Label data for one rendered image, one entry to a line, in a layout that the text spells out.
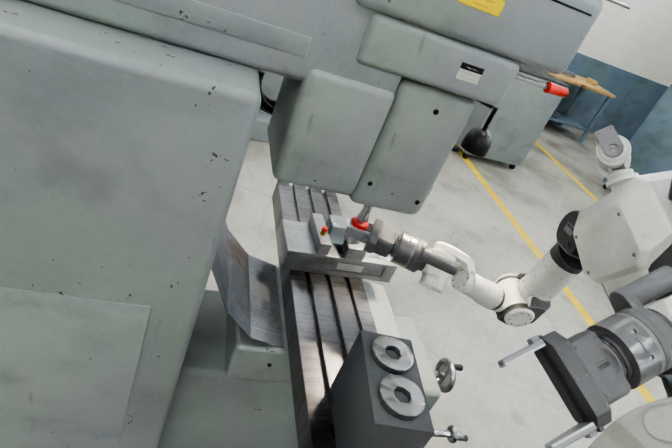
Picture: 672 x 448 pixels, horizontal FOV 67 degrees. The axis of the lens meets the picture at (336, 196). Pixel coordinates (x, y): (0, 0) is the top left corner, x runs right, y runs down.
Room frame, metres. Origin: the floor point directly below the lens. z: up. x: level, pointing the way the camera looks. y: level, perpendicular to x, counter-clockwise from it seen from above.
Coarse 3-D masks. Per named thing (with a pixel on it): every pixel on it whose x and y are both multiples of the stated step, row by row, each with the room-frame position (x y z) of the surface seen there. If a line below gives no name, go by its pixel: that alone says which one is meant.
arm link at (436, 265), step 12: (420, 240) 1.13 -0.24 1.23; (420, 252) 1.10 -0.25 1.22; (432, 252) 1.09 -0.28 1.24; (444, 252) 1.12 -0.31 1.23; (408, 264) 1.09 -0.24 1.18; (420, 264) 1.09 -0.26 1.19; (432, 264) 1.07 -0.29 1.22; (444, 264) 1.07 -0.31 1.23; (456, 264) 1.08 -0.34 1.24; (432, 276) 1.08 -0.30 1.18; (444, 276) 1.09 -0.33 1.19; (432, 288) 1.08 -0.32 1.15
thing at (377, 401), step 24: (360, 336) 0.81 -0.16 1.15; (384, 336) 0.82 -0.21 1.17; (360, 360) 0.76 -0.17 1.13; (384, 360) 0.75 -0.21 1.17; (408, 360) 0.78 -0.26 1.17; (336, 384) 0.80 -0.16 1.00; (360, 384) 0.71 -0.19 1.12; (384, 384) 0.69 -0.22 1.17; (408, 384) 0.72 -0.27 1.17; (336, 408) 0.75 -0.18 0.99; (360, 408) 0.67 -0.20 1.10; (384, 408) 0.65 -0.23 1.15; (408, 408) 0.66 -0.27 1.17; (336, 432) 0.70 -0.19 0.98; (360, 432) 0.63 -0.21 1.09; (384, 432) 0.62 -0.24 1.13; (408, 432) 0.63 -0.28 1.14; (432, 432) 0.64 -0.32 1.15
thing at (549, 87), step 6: (516, 78) 1.09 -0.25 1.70; (522, 78) 1.09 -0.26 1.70; (528, 78) 1.10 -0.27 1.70; (534, 84) 1.11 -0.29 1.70; (540, 84) 1.11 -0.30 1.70; (546, 84) 1.12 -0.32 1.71; (552, 84) 1.12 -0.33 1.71; (546, 90) 1.12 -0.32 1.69; (552, 90) 1.12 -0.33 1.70; (558, 90) 1.12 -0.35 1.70; (564, 90) 1.13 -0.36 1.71; (564, 96) 1.13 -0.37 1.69
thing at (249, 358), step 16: (368, 288) 1.33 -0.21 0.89; (384, 304) 1.28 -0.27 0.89; (384, 320) 1.21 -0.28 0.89; (240, 336) 0.93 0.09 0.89; (400, 336) 1.17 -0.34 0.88; (240, 352) 0.90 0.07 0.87; (256, 352) 0.91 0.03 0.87; (272, 352) 0.93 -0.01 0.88; (240, 368) 0.90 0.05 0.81; (256, 368) 0.92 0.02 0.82; (272, 368) 0.93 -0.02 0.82; (288, 368) 0.95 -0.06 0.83
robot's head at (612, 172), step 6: (612, 150) 1.04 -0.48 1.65; (630, 156) 1.08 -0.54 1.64; (600, 162) 1.07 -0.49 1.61; (624, 162) 1.05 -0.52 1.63; (630, 162) 1.09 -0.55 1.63; (600, 168) 1.08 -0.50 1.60; (606, 168) 1.07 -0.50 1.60; (612, 168) 1.06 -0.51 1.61; (618, 168) 1.06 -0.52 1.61; (624, 168) 1.05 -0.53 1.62; (606, 174) 1.08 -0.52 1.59; (612, 174) 1.03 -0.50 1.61; (618, 174) 1.03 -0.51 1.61; (624, 174) 1.02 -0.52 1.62; (630, 174) 1.02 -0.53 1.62; (636, 174) 1.02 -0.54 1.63; (612, 180) 1.02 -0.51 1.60
